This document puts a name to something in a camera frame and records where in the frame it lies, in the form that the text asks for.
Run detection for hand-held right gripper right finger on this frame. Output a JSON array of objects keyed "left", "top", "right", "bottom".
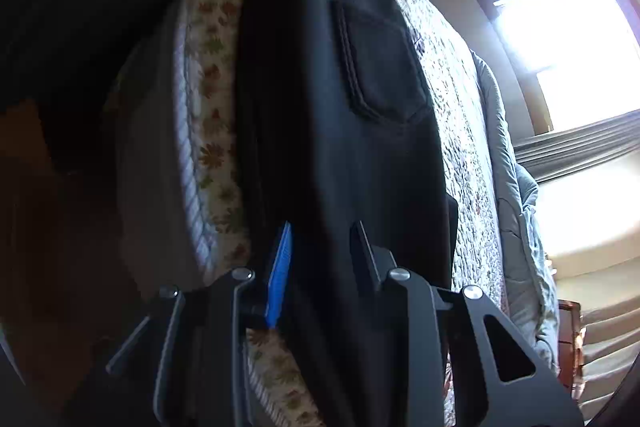
[{"left": 349, "top": 221, "right": 584, "bottom": 427}]

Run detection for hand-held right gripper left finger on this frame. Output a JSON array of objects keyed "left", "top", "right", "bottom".
[{"left": 106, "top": 221, "right": 293, "bottom": 427}]

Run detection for black pants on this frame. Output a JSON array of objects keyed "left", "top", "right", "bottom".
[{"left": 235, "top": 0, "right": 459, "bottom": 427}]

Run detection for floral quilt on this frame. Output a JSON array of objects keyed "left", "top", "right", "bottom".
[{"left": 182, "top": 0, "right": 511, "bottom": 427}]

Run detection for grey comforter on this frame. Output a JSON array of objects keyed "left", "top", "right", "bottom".
[{"left": 470, "top": 49, "right": 561, "bottom": 373}]

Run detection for white mattress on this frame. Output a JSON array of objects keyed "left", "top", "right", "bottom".
[{"left": 102, "top": 0, "right": 221, "bottom": 303}]

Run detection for wooden headboard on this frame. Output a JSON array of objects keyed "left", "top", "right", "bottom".
[{"left": 556, "top": 299, "right": 587, "bottom": 389}]

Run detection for grey curtain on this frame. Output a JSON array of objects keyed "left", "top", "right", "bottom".
[{"left": 512, "top": 108, "right": 640, "bottom": 184}]

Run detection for window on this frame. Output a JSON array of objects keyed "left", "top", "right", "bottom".
[{"left": 476, "top": 0, "right": 640, "bottom": 134}]

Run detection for beige curtain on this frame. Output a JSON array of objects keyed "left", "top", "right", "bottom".
[{"left": 575, "top": 292, "right": 640, "bottom": 419}]

